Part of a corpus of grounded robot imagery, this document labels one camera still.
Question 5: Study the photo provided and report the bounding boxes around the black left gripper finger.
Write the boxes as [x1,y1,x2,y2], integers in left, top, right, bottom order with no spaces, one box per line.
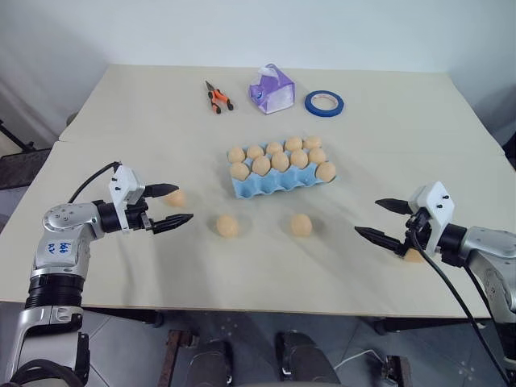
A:
[144,183,181,199]
[152,213,194,236]

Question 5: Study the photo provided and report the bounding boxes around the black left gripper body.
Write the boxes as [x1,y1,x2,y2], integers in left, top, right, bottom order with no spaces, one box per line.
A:
[122,196,157,235]

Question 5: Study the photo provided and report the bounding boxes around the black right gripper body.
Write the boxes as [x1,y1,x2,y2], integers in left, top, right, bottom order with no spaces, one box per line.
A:
[402,207,433,256]

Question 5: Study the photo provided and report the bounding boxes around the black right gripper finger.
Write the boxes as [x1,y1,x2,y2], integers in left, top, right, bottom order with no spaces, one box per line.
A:
[374,197,414,216]
[354,226,406,256]

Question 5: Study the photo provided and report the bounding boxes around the blue egg tray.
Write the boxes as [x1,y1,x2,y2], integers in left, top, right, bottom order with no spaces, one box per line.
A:
[227,139,339,200]

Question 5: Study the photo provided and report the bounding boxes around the orange black pliers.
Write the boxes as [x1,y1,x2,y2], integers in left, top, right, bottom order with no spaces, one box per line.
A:
[204,79,235,115]

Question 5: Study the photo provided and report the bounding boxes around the blue tape roll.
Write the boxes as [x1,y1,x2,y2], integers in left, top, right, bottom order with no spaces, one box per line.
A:
[304,90,346,119]

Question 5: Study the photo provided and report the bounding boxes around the black metal stand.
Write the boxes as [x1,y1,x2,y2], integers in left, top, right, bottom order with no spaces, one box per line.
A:
[0,119,54,191]

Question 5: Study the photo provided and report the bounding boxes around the brown wooden block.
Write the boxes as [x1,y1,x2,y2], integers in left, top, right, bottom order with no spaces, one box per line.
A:
[381,353,413,387]
[158,329,201,387]

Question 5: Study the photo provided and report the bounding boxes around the dark rounded shape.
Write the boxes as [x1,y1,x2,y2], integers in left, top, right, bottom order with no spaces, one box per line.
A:
[275,330,340,387]
[188,340,235,387]

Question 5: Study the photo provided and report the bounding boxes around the purple tissue pack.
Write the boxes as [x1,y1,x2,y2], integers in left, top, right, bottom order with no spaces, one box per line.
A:
[248,63,296,115]

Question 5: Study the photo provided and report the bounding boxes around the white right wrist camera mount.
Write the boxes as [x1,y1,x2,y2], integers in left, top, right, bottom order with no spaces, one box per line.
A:
[407,181,457,257]

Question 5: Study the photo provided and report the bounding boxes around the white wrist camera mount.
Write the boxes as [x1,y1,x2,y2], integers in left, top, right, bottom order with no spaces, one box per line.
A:
[107,164,146,234]
[407,181,457,257]

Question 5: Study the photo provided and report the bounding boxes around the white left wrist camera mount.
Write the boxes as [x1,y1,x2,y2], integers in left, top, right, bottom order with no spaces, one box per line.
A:
[107,164,146,234]

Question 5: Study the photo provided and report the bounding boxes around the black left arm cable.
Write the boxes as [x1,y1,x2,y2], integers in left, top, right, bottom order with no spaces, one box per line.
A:
[67,160,123,204]

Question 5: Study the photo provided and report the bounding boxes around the black table frame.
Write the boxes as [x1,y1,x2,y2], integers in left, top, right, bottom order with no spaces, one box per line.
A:
[83,306,489,336]

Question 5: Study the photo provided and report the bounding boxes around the thin white cable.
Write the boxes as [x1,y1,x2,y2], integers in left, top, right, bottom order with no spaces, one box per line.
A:
[332,347,385,372]

